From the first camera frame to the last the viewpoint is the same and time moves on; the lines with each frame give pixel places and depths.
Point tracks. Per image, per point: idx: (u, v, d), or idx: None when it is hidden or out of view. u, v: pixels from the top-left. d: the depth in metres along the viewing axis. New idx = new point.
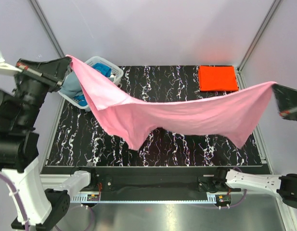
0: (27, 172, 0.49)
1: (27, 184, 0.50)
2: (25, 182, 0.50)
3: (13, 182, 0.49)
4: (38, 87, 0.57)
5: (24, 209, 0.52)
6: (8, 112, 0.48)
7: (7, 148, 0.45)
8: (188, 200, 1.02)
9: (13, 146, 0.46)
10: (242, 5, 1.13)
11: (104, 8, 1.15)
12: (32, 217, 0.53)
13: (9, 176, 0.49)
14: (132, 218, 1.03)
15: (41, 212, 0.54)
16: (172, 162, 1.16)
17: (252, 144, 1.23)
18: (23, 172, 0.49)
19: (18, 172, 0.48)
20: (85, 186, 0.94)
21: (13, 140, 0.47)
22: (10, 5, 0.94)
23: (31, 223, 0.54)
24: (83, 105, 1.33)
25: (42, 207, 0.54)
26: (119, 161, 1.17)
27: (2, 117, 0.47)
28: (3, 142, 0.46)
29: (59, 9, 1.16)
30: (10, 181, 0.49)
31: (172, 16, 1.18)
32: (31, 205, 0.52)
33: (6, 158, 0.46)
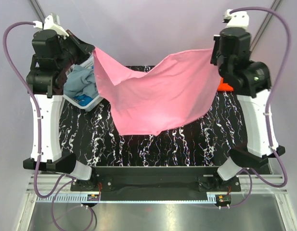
0: (53, 100, 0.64)
1: (50, 112, 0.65)
2: (49, 109, 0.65)
3: (41, 108, 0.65)
4: (74, 50, 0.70)
5: (41, 140, 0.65)
6: (51, 50, 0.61)
7: (44, 78, 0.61)
8: (188, 200, 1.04)
9: (48, 77, 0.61)
10: (242, 5, 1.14)
11: (104, 8, 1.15)
12: (45, 151, 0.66)
13: (38, 100, 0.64)
14: (132, 218, 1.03)
15: (53, 149, 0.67)
16: (172, 162, 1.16)
17: None
18: (51, 98, 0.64)
19: (46, 97, 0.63)
20: (83, 179, 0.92)
21: (48, 74, 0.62)
22: (11, 5, 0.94)
23: (42, 159, 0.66)
24: (83, 104, 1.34)
25: (55, 147, 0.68)
26: (119, 161, 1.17)
27: (49, 46, 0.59)
28: (43, 74, 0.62)
29: (59, 9, 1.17)
30: (39, 106, 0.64)
31: (171, 16, 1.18)
32: (48, 137, 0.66)
33: (41, 82, 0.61)
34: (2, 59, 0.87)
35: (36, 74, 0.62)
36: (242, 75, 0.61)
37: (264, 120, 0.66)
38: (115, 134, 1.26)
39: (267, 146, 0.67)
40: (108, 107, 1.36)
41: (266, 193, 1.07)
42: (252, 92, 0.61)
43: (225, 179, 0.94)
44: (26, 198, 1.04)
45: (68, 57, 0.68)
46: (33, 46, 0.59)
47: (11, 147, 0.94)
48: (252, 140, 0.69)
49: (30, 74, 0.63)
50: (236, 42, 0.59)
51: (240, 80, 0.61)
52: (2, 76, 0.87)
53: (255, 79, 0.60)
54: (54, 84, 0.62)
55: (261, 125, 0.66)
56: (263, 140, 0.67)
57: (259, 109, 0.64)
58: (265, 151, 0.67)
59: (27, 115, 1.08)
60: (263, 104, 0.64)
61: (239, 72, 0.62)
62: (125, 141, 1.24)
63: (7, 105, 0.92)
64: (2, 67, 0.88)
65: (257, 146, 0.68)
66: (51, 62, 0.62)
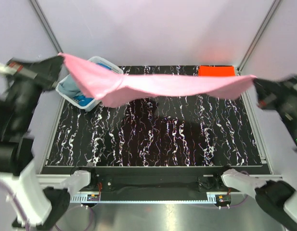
0: (22, 177, 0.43)
1: (23, 187, 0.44)
2: (20, 186, 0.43)
3: (8, 186, 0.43)
4: (30, 89, 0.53)
5: (22, 211, 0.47)
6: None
7: None
8: (188, 200, 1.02)
9: (5, 151, 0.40)
10: (242, 5, 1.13)
11: (104, 7, 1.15)
12: (32, 217, 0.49)
13: (4, 181, 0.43)
14: (132, 219, 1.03)
15: (40, 213, 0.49)
16: (172, 162, 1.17)
17: (252, 144, 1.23)
18: (19, 177, 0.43)
19: (12, 177, 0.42)
20: (84, 185, 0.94)
21: (6, 145, 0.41)
22: (10, 5, 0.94)
23: (30, 223, 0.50)
24: (83, 105, 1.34)
25: (41, 209, 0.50)
26: (119, 161, 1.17)
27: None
28: None
29: (59, 9, 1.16)
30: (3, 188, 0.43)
31: (171, 15, 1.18)
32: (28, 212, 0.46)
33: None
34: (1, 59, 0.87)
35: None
36: None
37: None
38: (114, 134, 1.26)
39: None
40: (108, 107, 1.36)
41: None
42: None
43: (226, 186, 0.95)
44: None
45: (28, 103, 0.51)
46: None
47: None
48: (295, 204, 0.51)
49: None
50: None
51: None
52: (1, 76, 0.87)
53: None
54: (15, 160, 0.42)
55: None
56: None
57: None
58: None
59: None
60: None
61: None
62: (125, 141, 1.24)
63: None
64: None
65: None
66: (8, 130, 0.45)
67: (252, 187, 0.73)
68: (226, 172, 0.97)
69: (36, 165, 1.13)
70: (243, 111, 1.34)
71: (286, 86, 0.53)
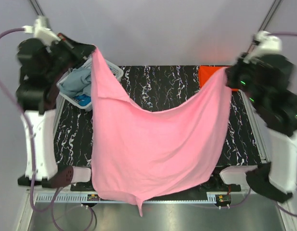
0: (45, 116, 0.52)
1: (43, 129, 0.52)
2: (42, 125, 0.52)
3: (32, 124, 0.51)
4: (66, 56, 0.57)
5: (34, 156, 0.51)
6: (37, 64, 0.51)
7: (33, 93, 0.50)
8: (188, 199, 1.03)
9: (38, 93, 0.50)
10: (242, 4, 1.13)
11: (105, 7, 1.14)
12: (41, 171, 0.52)
13: (31, 117, 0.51)
14: (132, 218, 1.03)
15: (48, 165, 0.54)
16: None
17: (252, 144, 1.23)
18: (44, 114, 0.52)
19: (38, 114, 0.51)
20: (83, 181, 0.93)
21: (39, 87, 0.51)
22: (11, 5, 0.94)
23: (37, 177, 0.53)
24: (83, 104, 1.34)
25: (50, 164, 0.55)
26: None
27: (36, 60, 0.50)
28: (32, 89, 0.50)
29: (59, 9, 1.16)
30: (31, 123, 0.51)
31: (172, 15, 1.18)
32: (42, 153, 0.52)
33: (31, 100, 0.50)
34: (1, 60, 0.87)
35: (26, 88, 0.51)
36: (281, 109, 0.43)
37: (296, 156, 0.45)
38: None
39: (294, 182, 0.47)
40: None
41: None
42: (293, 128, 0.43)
43: (225, 183, 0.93)
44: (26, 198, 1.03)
45: (60, 63, 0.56)
46: (19, 59, 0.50)
47: (11, 148, 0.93)
48: (275, 175, 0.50)
49: (19, 88, 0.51)
50: (275, 72, 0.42)
51: (276, 116, 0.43)
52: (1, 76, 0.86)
53: None
54: (45, 100, 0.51)
55: (292, 158, 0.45)
56: (289, 173, 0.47)
57: (293, 146, 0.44)
58: (292, 188, 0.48)
59: None
60: None
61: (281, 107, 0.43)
62: None
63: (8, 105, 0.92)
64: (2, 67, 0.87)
65: (279, 181, 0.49)
66: (43, 75, 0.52)
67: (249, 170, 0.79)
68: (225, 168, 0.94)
69: None
70: (243, 111, 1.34)
71: (241, 61, 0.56)
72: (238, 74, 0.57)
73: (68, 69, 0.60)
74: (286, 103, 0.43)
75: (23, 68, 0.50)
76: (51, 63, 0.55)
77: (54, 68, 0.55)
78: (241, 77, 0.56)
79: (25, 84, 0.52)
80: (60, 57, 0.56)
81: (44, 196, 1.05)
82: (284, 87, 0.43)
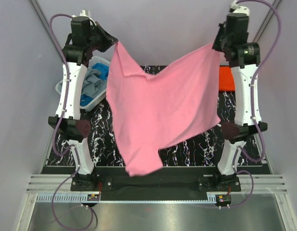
0: (81, 68, 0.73)
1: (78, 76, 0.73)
2: (77, 74, 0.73)
3: (70, 72, 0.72)
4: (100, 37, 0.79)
5: (66, 97, 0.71)
6: (82, 31, 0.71)
7: (74, 51, 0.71)
8: (188, 200, 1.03)
9: (77, 52, 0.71)
10: (242, 5, 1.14)
11: (105, 8, 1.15)
12: (69, 109, 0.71)
13: (70, 67, 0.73)
14: (132, 218, 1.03)
15: (74, 109, 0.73)
16: (172, 162, 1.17)
17: (252, 144, 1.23)
18: (80, 65, 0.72)
19: (75, 65, 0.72)
20: (86, 172, 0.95)
21: (79, 48, 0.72)
22: (12, 5, 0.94)
23: (65, 115, 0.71)
24: (83, 104, 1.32)
25: (76, 109, 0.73)
26: (119, 161, 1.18)
27: (82, 29, 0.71)
28: (74, 49, 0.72)
29: (59, 9, 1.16)
30: (69, 71, 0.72)
31: (171, 15, 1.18)
32: (71, 97, 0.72)
33: (71, 54, 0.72)
34: (2, 60, 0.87)
35: (70, 48, 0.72)
36: (236, 49, 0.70)
37: (249, 90, 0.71)
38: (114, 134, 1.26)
39: (249, 116, 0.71)
40: (108, 107, 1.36)
41: (266, 193, 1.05)
42: (241, 63, 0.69)
43: (223, 173, 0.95)
44: (26, 198, 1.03)
45: (95, 41, 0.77)
46: (71, 26, 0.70)
47: (11, 148, 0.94)
48: (238, 112, 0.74)
49: (64, 47, 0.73)
50: (235, 21, 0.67)
51: (231, 53, 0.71)
52: (1, 76, 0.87)
53: (245, 52, 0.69)
54: (83, 57, 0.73)
55: (246, 95, 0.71)
56: (246, 109, 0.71)
57: (246, 81, 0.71)
58: (247, 121, 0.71)
59: (28, 115, 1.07)
60: (250, 76, 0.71)
61: (234, 47, 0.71)
62: None
63: (8, 105, 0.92)
64: (3, 68, 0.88)
65: (241, 116, 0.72)
66: (83, 40, 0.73)
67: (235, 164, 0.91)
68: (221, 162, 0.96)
69: (35, 165, 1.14)
70: None
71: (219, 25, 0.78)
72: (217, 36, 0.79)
73: (98, 48, 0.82)
74: (240, 46, 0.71)
75: (71, 33, 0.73)
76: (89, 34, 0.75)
77: (91, 40, 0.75)
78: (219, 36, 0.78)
79: (69, 45, 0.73)
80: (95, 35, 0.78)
81: (44, 196, 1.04)
82: (240, 39, 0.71)
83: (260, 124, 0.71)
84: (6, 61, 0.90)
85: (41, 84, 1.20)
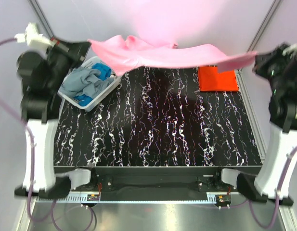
0: (47, 126, 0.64)
1: (45, 137, 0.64)
2: (43, 135, 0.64)
3: (34, 134, 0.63)
4: (64, 60, 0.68)
5: (34, 165, 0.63)
6: (40, 75, 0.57)
7: (38, 105, 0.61)
8: (188, 200, 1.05)
9: (42, 103, 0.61)
10: (242, 5, 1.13)
11: (104, 8, 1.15)
12: (39, 180, 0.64)
13: (34, 127, 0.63)
14: (132, 218, 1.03)
15: (47, 177, 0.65)
16: (172, 162, 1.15)
17: (252, 144, 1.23)
18: (46, 123, 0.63)
19: (41, 123, 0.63)
20: (84, 183, 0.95)
21: (43, 98, 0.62)
22: (10, 6, 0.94)
23: (34, 188, 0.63)
24: (83, 105, 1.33)
25: (49, 173, 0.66)
26: (119, 161, 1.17)
27: (37, 73, 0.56)
28: (37, 100, 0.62)
29: (58, 10, 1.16)
30: (32, 134, 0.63)
31: (171, 16, 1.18)
32: (41, 166, 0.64)
33: (34, 109, 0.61)
34: None
35: (29, 100, 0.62)
36: (286, 106, 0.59)
37: (284, 161, 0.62)
38: (114, 134, 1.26)
39: (273, 187, 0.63)
40: (108, 107, 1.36)
41: None
42: (286, 127, 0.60)
43: (223, 180, 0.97)
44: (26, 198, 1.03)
45: (60, 69, 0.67)
46: (21, 77, 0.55)
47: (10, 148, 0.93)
48: (262, 178, 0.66)
49: (23, 100, 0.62)
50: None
51: (278, 109, 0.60)
52: None
53: (296, 115, 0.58)
54: (48, 109, 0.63)
55: (278, 162, 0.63)
56: (271, 178, 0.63)
57: (282, 147, 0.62)
58: (268, 192, 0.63)
59: None
60: (292, 145, 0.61)
61: (284, 102, 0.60)
62: (125, 141, 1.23)
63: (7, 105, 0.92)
64: None
65: (264, 182, 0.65)
66: (45, 88, 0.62)
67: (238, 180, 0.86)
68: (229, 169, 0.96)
69: None
70: (243, 111, 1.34)
71: (279, 53, 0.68)
72: (270, 65, 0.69)
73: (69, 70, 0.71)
74: (292, 101, 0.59)
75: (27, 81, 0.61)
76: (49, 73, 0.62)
77: (55, 76, 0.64)
78: (272, 68, 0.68)
79: (29, 96, 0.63)
80: (57, 66, 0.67)
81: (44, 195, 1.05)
82: None
83: (282, 200, 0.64)
84: None
85: None
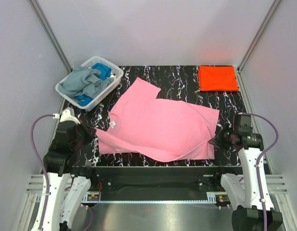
0: (62, 178, 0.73)
1: (58, 188, 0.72)
2: (57, 186, 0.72)
3: (50, 185, 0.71)
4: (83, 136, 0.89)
5: (44, 214, 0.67)
6: (67, 136, 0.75)
7: (58, 158, 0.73)
8: (188, 200, 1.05)
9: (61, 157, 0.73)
10: (242, 5, 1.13)
11: (104, 8, 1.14)
12: (45, 227, 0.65)
13: (50, 180, 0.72)
14: (132, 219, 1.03)
15: (53, 225, 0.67)
16: (172, 162, 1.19)
17: None
18: (61, 176, 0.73)
19: (57, 175, 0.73)
20: (86, 190, 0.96)
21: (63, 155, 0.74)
22: (11, 6, 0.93)
23: None
24: (83, 105, 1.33)
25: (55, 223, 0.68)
26: (119, 161, 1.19)
27: (68, 133, 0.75)
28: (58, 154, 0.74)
29: (58, 9, 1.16)
30: (49, 183, 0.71)
31: (171, 15, 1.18)
32: (49, 213, 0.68)
33: (53, 160, 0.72)
34: (1, 61, 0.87)
35: (52, 155, 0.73)
36: (239, 135, 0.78)
37: (255, 175, 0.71)
38: None
39: (257, 198, 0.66)
40: (108, 107, 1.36)
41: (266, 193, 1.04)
42: (245, 146, 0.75)
43: (223, 185, 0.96)
44: (26, 198, 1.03)
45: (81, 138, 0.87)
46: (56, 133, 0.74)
47: (11, 148, 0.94)
48: (247, 196, 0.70)
49: (47, 154, 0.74)
50: (238, 115, 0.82)
51: (236, 138, 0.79)
52: (1, 77, 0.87)
53: (248, 137, 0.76)
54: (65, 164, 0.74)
55: (252, 175, 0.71)
56: (253, 189, 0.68)
57: (251, 161, 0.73)
58: (256, 203, 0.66)
59: (28, 116, 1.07)
60: (254, 157, 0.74)
61: (239, 133, 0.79)
62: None
63: (8, 105, 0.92)
64: (2, 68, 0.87)
65: (249, 196, 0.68)
66: (67, 146, 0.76)
67: (238, 203, 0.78)
68: (230, 175, 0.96)
69: (35, 165, 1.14)
70: (243, 111, 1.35)
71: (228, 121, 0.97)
72: (225, 132, 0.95)
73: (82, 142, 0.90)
74: (244, 133, 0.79)
75: (55, 138, 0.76)
76: (74, 138, 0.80)
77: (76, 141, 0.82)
78: (225, 133, 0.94)
79: (51, 152, 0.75)
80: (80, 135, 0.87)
81: None
82: (245, 130, 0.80)
83: (271, 211, 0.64)
84: (5, 61, 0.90)
85: (41, 84, 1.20)
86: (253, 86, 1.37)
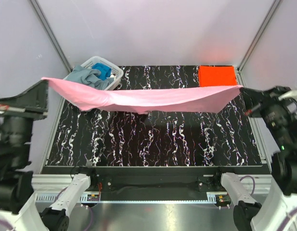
0: (20, 212, 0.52)
1: (22, 223, 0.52)
2: (19, 221, 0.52)
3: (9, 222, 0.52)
4: (22, 124, 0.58)
5: None
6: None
7: (1, 192, 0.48)
8: (188, 199, 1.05)
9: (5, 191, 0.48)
10: (242, 5, 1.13)
11: (104, 8, 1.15)
12: None
13: (6, 218, 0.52)
14: (131, 219, 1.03)
15: None
16: (172, 162, 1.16)
17: (252, 144, 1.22)
18: (18, 212, 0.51)
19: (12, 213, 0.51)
20: (85, 189, 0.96)
21: (7, 185, 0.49)
22: (12, 6, 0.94)
23: None
24: None
25: None
26: (119, 161, 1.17)
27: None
28: None
29: (58, 9, 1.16)
30: (6, 222, 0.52)
31: (170, 15, 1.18)
32: None
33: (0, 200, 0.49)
34: (1, 61, 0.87)
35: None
36: (288, 164, 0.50)
37: (282, 219, 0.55)
38: (114, 134, 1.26)
39: None
40: None
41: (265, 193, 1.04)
42: (287, 191, 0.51)
43: (222, 184, 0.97)
44: None
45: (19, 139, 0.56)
46: None
47: None
48: (259, 224, 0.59)
49: None
50: None
51: (282, 169, 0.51)
52: (1, 77, 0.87)
53: None
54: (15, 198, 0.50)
55: (277, 218, 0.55)
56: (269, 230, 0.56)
57: (285, 206, 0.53)
58: None
59: None
60: (293, 205, 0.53)
61: (288, 160, 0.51)
62: (125, 141, 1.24)
63: None
64: (2, 68, 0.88)
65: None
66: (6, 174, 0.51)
67: (239, 198, 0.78)
68: (229, 173, 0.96)
69: (35, 165, 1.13)
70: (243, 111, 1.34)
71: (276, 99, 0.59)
72: (269, 113, 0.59)
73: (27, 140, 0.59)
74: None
75: None
76: (11, 157, 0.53)
77: (17, 153, 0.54)
78: (271, 117, 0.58)
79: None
80: (13, 134, 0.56)
81: (44, 196, 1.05)
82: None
83: None
84: (6, 62, 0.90)
85: None
86: (253, 86, 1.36)
